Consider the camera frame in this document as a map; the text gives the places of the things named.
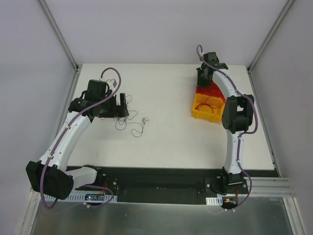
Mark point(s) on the right aluminium frame post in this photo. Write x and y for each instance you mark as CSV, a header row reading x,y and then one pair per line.
x,y
272,31

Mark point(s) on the red storage bin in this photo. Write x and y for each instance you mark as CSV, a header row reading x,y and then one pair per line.
x,y
213,90

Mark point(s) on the left aluminium frame post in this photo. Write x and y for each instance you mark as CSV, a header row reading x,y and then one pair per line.
x,y
57,33

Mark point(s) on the aluminium front rail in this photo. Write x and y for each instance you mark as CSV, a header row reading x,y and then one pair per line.
x,y
272,187

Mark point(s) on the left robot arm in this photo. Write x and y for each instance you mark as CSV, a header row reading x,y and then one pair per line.
x,y
49,174

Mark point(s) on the right white cable duct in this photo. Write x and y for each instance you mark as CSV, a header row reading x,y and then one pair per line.
x,y
214,201

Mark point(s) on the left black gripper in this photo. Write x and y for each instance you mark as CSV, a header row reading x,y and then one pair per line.
x,y
117,106

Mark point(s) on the yellow storage bin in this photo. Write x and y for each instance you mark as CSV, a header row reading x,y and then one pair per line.
x,y
208,108

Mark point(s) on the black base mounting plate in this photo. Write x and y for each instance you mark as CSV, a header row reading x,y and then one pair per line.
x,y
170,185

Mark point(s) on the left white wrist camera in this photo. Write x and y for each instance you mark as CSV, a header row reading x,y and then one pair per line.
x,y
112,83

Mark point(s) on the aluminium frame post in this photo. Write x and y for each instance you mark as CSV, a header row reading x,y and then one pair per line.
x,y
272,31
57,33

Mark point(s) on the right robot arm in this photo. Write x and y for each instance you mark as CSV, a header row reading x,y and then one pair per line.
x,y
237,117

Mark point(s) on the white cable duct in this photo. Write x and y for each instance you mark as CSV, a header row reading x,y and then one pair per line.
x,y
90,197
214,201

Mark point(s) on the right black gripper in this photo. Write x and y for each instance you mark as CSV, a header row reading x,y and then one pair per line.
x,y
204,80

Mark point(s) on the left white cable duct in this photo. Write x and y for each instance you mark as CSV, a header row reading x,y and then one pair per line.
x,y
90,197

